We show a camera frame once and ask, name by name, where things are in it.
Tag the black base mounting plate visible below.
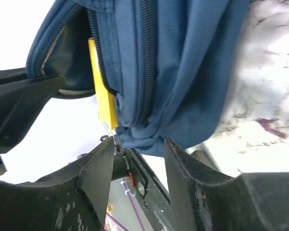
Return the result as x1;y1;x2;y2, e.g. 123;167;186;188
107;145;174;231

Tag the navy blue student backpack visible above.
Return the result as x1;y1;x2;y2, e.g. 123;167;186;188
26;0;249;156

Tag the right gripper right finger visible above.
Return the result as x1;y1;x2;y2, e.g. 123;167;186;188
164;138;289;231

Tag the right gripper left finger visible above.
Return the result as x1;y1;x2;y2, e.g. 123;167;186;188
0;138;115;231

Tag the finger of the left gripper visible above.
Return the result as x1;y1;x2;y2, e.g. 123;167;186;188
0;68;66;176

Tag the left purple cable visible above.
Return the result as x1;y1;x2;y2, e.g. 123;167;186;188
105;178;147;231

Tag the yellow crayon box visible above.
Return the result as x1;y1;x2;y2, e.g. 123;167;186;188
88;38;118;130

